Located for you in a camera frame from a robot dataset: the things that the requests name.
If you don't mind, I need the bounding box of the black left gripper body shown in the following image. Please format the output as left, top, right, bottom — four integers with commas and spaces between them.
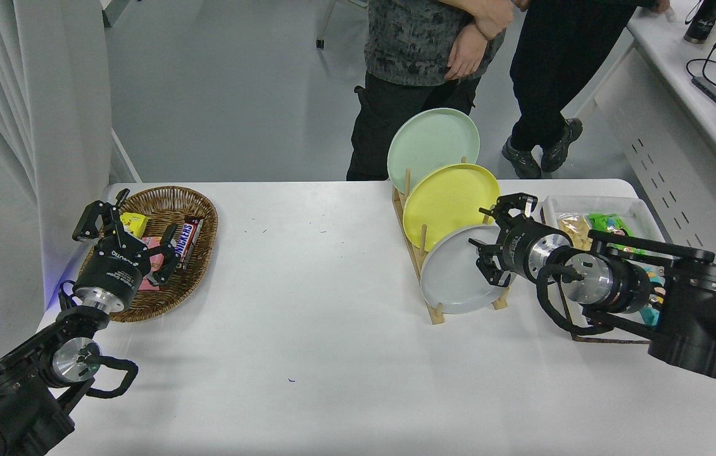
81, 242, 152, 295

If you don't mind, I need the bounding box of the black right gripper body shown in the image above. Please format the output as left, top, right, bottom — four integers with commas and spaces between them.
501, 217, 551, 279

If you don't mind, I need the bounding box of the grey plate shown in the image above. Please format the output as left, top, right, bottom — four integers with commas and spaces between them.
420, 224, 517, 315

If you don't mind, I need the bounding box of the yellow plate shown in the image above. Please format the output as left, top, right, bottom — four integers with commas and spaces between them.
403, 163, 501, 252

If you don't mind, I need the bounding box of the wooden plate rack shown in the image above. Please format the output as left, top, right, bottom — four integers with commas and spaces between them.
392, 156, 512, 326

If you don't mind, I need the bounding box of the pale green plate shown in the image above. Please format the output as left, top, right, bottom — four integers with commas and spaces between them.
387, 108, 480, 194

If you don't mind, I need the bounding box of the pink snack pack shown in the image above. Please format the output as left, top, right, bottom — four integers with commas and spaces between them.
138, 236, 172, 292

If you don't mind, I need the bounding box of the brown Snickers bar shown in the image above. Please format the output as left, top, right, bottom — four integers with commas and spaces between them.
175, 216, 204, 270

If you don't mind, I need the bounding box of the yellow snack pack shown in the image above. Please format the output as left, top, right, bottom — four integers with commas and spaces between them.
119, 213, 149, 239

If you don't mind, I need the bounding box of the brown wicker basket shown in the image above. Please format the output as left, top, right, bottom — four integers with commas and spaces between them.
77, 186, 219, 324

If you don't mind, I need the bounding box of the clear cracker pack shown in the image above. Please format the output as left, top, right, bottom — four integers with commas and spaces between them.
556, 213, 594, 251

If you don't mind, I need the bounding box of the white tray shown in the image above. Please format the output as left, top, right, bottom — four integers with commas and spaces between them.
540, 195, 667, 345

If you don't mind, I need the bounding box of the green snack pack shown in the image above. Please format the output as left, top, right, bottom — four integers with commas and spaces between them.
587, 213, 644, 257

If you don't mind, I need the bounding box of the white curtain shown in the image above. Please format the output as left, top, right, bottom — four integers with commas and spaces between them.
0, 0, 111, 393

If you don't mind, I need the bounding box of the person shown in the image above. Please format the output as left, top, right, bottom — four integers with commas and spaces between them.
346, 0, 517, 182
501, 0, 672, 180

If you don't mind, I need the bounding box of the teal snack pack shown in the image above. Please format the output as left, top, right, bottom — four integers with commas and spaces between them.
641, 266, 667, 327

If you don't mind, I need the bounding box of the white desk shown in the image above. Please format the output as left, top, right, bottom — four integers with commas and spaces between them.
560, 0, 716, 279

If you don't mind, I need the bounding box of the grey furniture leg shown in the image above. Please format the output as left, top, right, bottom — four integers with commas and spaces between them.
102, 0, 132, 28

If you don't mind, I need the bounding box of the black usb hub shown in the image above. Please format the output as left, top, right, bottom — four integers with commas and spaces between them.
691, 76, 716, 106

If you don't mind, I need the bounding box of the chair leg with caster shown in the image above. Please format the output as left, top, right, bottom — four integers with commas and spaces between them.
315, 0, 337, 51

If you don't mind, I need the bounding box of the black bottle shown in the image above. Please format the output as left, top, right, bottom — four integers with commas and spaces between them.
684, 0, 716, 45

